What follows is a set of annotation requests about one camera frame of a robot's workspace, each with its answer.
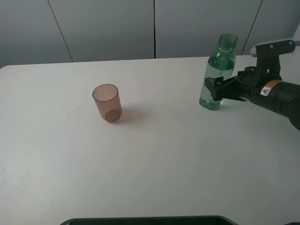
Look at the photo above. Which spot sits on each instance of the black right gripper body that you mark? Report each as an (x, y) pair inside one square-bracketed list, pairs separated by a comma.
[(251, 80)]

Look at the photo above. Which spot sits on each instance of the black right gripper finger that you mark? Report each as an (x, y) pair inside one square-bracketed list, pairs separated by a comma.
[(220, 88)]

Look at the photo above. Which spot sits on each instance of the green plastic water bottle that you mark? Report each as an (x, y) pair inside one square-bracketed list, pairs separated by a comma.
[(220, 64)]

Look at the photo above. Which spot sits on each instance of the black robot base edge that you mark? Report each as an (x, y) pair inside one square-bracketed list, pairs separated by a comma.
[(180, 220)]

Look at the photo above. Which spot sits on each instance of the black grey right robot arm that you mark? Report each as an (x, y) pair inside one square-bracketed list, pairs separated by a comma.
[(265, 90)]

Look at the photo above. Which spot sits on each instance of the pink translucent plastic cup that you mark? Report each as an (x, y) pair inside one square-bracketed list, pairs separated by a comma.
[(106, 97)]

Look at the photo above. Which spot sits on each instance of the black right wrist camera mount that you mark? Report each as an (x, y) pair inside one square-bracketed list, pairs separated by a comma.
[(268, 63)]

